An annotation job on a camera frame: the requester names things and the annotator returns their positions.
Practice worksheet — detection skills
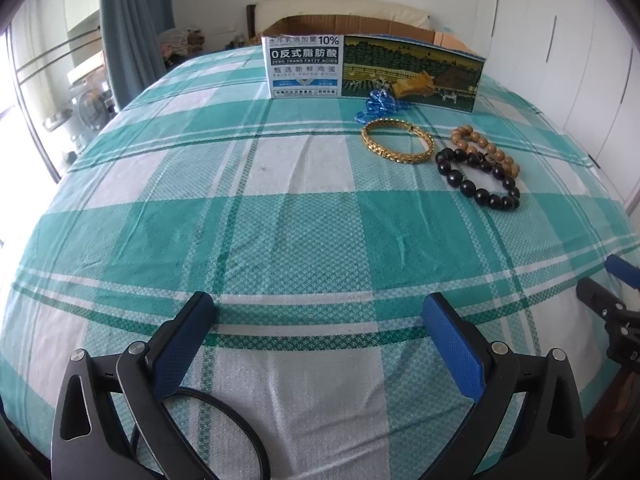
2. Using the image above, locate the black wrist watch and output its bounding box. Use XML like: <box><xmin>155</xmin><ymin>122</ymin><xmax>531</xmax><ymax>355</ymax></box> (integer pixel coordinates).
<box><xmin>130</xmin><ymin>386</ymin><xmax>272</xmax><ymax>480</ymax></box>

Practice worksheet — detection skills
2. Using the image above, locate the blue crystal bracelet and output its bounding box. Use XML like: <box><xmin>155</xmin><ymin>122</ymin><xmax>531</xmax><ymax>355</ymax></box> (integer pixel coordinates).
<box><xmin>354</xmin><ymin>86</ymin><xmax>409</xmax><ymax>125</ymax></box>

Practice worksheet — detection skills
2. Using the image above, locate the washing machine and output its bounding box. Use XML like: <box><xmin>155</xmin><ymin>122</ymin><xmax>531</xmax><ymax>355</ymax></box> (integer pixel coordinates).
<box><xmin>70</xmin><ymin>76</ymin><xmax>116</xmax><ymax>148</ymax></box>

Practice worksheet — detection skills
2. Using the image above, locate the light wooden bead bracelet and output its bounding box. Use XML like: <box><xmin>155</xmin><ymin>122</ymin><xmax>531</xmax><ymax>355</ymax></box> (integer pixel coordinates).
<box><xmin>450</xmin><ymin>123</ymin><xmax>522</xmax><ymax>179</ymax></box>

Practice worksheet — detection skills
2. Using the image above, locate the clothes pile on chair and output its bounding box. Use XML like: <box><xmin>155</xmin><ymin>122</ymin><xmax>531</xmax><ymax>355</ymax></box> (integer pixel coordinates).
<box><xmin>157</xmin><ymin>27</ymin><xmax>205</xmax><ymax>70</ymax></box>

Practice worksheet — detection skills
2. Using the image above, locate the glass sliding door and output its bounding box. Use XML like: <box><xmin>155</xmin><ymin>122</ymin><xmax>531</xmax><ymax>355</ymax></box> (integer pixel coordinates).
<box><xmin>9</xmin><ymin>0</ymin><xmax>108</xmax><ymax>181</ymax></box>

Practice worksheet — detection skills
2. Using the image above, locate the cardboard box with print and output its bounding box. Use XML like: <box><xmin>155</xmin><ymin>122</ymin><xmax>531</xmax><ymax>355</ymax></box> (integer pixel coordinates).
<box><xmin>260</xmin><ymin>14</ymin><xmax>485</xmax><ymax>112</ymax></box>

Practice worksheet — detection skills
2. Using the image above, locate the teal plaid bed cloth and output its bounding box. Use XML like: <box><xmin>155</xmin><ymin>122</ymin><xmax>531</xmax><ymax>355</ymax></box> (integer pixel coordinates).
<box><xmin>1</xmin><ymin>48</ymin><xmax>639</xmax><ymax>479</ymax></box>

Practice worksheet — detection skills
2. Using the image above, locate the blue-grey curtain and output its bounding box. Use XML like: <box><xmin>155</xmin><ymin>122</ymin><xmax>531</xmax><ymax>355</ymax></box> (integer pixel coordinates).
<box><xmin>99</xmin><ymin>0</ymin><xmax>175</xmax><ymax>110</ymax></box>

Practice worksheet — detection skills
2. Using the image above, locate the white wardrobe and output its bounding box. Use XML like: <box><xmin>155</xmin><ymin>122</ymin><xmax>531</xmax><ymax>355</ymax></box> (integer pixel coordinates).
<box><xmin>474</xmin><ymin>0</ymin><xmax>639</xmax><ymax>208</ymax></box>

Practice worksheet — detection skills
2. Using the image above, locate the black bead bracelet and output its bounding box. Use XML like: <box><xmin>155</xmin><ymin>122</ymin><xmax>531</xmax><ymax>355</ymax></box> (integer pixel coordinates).
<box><xmin>434</xmin><ymin>146</ymin><xmax>522</xmax><ymax>213</ymax></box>

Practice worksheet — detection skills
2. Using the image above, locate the gold chain bracelet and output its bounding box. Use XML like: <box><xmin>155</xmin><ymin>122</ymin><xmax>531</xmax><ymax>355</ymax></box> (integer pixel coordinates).
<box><xmin>360</xmin><ymin>117</ymin><xmax>435</xmax><ymax>165</ymax></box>

